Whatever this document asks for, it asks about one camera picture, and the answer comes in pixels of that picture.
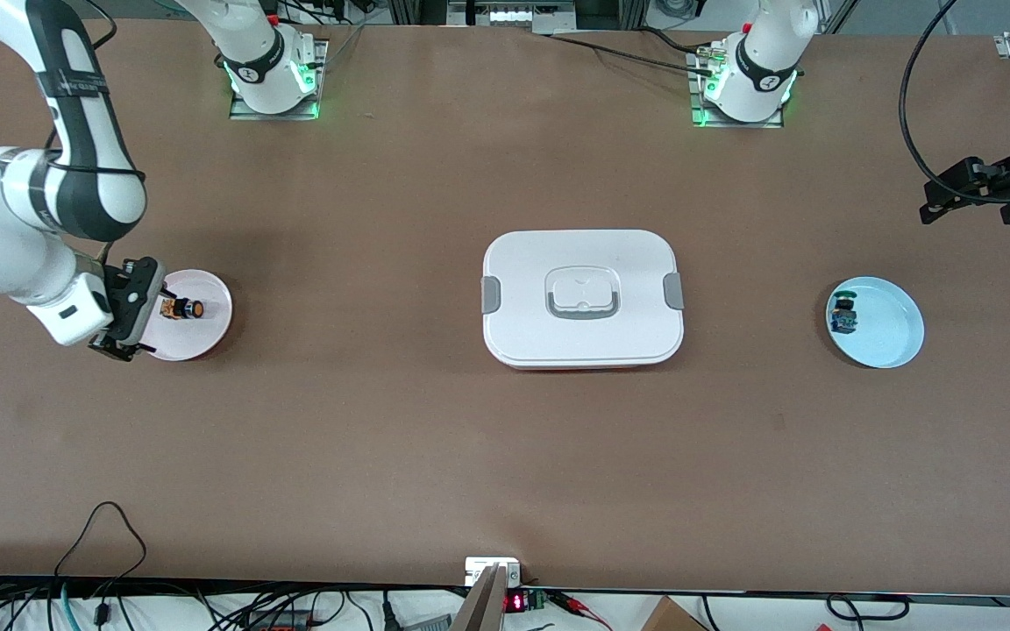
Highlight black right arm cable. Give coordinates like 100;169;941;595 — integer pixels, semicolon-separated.
84;0;117;52

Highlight red test leads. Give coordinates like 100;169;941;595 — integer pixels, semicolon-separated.
549;592;613;631

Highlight pink round plate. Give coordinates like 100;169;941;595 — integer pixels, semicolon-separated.
141;269;233;362

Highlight small white mount block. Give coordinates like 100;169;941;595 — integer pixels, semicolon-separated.
465;557;523;586

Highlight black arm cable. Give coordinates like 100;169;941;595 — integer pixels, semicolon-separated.
898;0;984;207
84;0;117;52

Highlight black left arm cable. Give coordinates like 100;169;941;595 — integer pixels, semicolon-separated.
898;0;984;207

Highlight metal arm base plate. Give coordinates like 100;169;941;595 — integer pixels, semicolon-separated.
687;48;785;130
229;39;331;121

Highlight light blue round plate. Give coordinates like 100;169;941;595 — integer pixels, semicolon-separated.
825;276;925;369

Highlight black looped cable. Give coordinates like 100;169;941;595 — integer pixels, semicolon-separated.
53;501;148;584

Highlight white lidded storage box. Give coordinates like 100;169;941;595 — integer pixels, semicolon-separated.
480;230;686;371

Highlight brown cardboard box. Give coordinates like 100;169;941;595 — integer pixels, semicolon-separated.
641;596;709;631

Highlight thin black table cable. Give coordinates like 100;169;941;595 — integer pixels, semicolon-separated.
536;25;729;75

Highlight black coiled cable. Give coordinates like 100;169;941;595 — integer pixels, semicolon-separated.
825;594;911;621

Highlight aluminium profile bar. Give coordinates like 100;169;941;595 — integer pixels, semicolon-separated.
451;565;508;631

